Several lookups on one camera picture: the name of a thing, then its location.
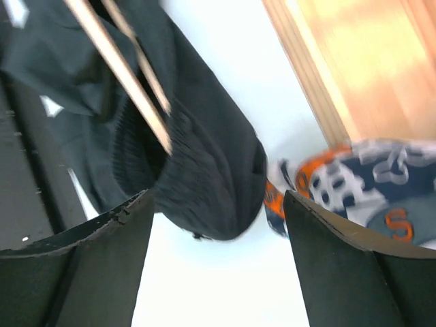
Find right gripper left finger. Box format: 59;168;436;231
1;190;154;327

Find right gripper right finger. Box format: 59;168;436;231
283;191;435;326

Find colourful patterned shorts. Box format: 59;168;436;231
264;139;435;249

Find dark navy shorts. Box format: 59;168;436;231
3;1;267;240

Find beige plastic hanger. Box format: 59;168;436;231
65;1;172;154

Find wooden clothes rack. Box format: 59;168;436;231
264;0;435;145

